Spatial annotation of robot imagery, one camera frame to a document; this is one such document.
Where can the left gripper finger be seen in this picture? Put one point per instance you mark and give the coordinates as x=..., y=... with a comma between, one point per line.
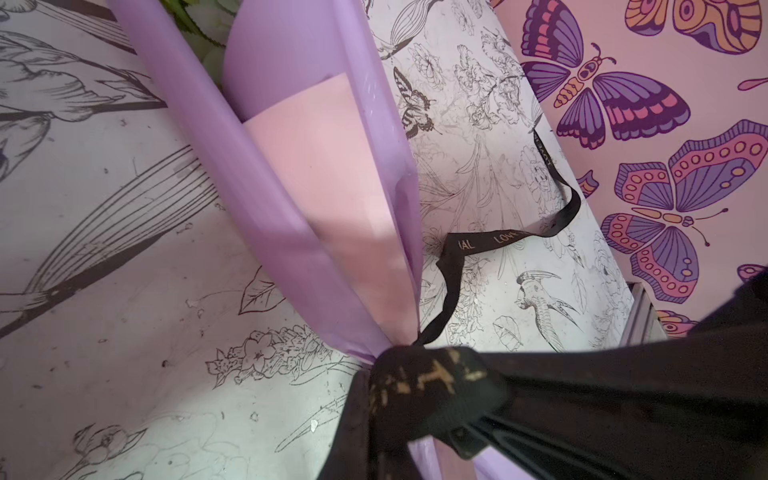
x=348, y=458

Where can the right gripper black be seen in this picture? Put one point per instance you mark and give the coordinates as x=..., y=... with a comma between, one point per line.
x=692, y=408

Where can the black printed ribbon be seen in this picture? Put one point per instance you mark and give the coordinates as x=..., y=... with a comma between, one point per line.
x=450, y=393

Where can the white fake flower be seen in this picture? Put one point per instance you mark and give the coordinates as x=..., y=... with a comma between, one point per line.
x=198, y=30

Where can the purple pink wrapping paper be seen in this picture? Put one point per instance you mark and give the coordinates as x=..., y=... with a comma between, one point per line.
x=348, y=139

